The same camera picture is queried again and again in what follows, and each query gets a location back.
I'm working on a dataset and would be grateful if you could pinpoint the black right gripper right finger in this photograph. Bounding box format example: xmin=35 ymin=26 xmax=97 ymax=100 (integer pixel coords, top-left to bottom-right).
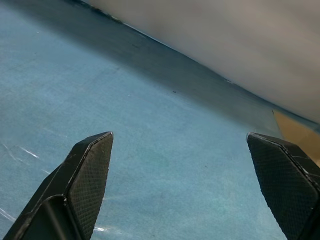
xmin=246 ymin=132 xmax=320 ymax=240

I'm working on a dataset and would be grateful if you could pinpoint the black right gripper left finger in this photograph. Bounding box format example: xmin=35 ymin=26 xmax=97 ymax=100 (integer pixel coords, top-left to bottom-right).
xmin=3 ymin=131 xmax=114 ymax=240

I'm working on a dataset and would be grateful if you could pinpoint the brown cardboard sheet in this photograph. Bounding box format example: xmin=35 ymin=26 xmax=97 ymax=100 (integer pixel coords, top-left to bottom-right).
xmin=272 ymin=109 xmax=320 ymax=161

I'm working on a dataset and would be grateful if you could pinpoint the blue foam table mat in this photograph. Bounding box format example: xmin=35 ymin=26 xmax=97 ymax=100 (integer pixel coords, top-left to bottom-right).
xmin=0 ymin=0 xmax=320 ymax=240

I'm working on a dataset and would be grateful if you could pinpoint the white backdrop sheet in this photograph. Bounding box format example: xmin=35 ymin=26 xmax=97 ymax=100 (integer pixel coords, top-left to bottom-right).
xmin=82 ymin=0 xmax=320 ymax=125

